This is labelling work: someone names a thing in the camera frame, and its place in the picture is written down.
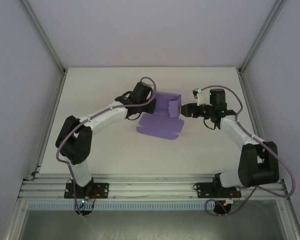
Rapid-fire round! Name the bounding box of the purple paper box sheet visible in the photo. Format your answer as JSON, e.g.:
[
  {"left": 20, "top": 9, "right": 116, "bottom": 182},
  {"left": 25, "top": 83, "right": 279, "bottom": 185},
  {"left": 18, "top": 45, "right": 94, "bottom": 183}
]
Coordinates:
[{"left": 135, "top": 91, "right": 186, "bottom": 142}]

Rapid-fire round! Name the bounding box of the black mounting plate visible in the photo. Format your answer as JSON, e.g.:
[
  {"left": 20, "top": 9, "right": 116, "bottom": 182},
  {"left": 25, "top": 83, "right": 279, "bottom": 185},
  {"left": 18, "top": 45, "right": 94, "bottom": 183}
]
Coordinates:
[
  {"left": 64, "top": 182, "right": 110, "bottom": 200},
  {"left": 193, "top": 181, "right": 241, "bottom": 200}
]

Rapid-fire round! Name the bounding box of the grey metal panel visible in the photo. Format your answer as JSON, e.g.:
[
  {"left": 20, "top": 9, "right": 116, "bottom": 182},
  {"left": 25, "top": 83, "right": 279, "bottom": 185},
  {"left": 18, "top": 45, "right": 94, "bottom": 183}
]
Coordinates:
[{"left": 19, "top": 209, "right": 285, "bottom": 240}]

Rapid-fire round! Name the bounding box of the thin black cable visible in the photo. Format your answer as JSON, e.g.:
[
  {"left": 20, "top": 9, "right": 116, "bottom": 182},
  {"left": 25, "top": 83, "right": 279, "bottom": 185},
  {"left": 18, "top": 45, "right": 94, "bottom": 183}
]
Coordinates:
[
  {"left": 203, "top": 116, "right": 218, "bottom": 131},
  {"left": 126, "top": 112, "right": 142, "bottom": 122}
]

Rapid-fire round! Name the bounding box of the aluminium side rail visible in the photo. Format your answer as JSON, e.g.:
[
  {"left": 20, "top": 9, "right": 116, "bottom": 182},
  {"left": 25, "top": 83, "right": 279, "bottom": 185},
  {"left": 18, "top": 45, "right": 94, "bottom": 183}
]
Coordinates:
[
  {"left": 29, "top": 69, "right": 67, "bottom": 181},
  {"left": 237, "top": 67, "right": 277, "bottom": 181}
]

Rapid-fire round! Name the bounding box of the aluminium frame post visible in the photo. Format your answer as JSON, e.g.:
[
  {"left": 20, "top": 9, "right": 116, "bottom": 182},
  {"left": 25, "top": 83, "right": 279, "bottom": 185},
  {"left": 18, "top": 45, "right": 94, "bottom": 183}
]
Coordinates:
[
  {"left": 21, "top": 0, "right": 67, "bottom": 75},
  {"left": 238, "top": 0, "right": 287, "bottom": 75}
]

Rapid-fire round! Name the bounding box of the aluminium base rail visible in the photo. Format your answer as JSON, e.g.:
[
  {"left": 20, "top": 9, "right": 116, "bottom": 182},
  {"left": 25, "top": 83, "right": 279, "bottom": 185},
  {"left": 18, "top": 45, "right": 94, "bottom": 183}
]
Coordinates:
[{"left": 19, "top": 174, "right": 290, "bottom": 200}]

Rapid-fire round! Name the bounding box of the white slotted cable duct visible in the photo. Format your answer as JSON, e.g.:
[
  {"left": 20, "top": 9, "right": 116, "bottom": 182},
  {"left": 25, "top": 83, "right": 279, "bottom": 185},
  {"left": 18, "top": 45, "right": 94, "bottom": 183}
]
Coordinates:
[{"left": 28, "top": 202, "right": 209, "bottom": 211}]

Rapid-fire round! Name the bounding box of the aluminium corner post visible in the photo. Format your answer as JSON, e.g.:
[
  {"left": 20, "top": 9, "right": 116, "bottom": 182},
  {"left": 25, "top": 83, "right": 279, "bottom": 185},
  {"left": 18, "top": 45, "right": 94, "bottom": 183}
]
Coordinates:
[
  {"left": 274, "top": 197, "right": 300, "bottom": 240},
  {"left": 3, "top": 197, "right": 28, "bottom": 240}
]

